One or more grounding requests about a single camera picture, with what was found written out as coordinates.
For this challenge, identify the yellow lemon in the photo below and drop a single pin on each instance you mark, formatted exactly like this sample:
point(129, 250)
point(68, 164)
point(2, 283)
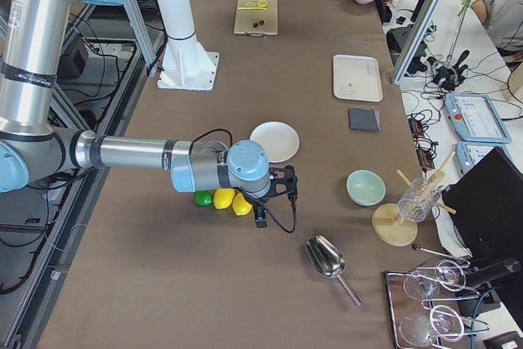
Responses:
point(241, 206)
point(223, 198)

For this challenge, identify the black laptop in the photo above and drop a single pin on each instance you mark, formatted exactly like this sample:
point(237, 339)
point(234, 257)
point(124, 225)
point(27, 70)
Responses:
point(488, 204)

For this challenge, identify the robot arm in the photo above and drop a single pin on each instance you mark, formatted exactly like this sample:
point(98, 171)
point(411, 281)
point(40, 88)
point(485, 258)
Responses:
point(32, 149)

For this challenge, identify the mint green bowl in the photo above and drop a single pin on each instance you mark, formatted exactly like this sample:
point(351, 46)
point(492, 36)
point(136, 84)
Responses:
point(365, 188)

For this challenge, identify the grey folded cloth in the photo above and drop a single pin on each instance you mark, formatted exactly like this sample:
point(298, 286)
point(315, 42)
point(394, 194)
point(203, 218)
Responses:
point(364, 119)

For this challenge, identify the green lime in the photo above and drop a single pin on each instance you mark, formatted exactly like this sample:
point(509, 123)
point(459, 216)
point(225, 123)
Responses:
point(203, 198)

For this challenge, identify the cream rabbit tray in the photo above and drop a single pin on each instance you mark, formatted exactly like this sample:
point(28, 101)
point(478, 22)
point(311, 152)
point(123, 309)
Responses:
point(356, 78)

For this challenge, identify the wine glass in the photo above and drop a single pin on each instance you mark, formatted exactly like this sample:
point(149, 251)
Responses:
point(435, 329)
point(426, 282)

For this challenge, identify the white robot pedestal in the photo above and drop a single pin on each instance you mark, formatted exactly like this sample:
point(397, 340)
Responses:
point(186, 64)

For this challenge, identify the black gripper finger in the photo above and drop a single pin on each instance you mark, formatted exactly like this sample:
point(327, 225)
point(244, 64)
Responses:
point(260, 215)

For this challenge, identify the wooden cutting board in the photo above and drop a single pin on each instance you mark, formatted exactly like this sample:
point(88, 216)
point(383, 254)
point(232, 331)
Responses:
point(244, 20)

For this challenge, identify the metal scoop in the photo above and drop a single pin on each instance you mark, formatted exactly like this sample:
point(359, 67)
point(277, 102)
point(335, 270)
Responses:
point(329, 262)

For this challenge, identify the metal glass rack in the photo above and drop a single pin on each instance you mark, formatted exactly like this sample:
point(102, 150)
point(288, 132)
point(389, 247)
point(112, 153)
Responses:
point(400, 305)

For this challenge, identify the blue teach pendant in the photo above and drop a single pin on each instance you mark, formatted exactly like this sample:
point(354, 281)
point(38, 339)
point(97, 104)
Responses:
point(475, 118)
point(470, 153)

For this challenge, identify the white round plate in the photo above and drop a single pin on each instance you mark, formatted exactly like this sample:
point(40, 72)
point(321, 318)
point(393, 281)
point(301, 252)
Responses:
point(279, 140)

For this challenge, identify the yellow plastic knife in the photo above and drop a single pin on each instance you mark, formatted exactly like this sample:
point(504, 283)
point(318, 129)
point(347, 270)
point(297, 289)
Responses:
point(246, 8)

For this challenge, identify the clear glass cup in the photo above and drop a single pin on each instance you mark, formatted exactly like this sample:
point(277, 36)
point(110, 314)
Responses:
point(418, 200)

